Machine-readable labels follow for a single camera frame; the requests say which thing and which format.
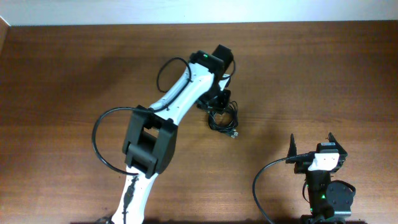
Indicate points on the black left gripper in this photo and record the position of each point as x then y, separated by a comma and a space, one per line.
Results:
220, 105

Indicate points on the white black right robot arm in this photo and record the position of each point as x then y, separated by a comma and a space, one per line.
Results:
330, 200

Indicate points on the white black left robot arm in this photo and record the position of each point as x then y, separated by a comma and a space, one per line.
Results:
151, 135

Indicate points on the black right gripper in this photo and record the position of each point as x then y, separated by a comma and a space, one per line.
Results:
343, 154

